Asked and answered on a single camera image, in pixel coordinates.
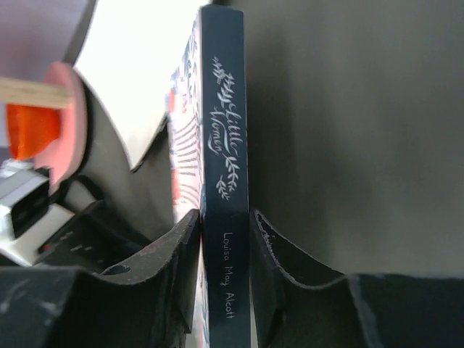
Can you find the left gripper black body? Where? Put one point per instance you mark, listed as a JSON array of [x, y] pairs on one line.
[[95, 239]]

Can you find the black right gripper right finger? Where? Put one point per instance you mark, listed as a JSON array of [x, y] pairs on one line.
[[301, 302]]

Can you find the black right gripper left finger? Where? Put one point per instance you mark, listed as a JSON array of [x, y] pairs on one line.
[[146, 300]]

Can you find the floral paperback book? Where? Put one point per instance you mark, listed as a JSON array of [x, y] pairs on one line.
[[207, 127]]

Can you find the orange bowl bottom shelf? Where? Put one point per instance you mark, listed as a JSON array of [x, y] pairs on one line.
[[31, 129]]

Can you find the pink three-tier shelf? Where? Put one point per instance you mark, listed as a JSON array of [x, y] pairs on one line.
[[61, 90]]

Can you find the white square plate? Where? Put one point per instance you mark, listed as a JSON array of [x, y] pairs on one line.
[[130, 51]]

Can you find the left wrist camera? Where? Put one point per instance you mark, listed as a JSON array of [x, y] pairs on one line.
[[28, 217]]

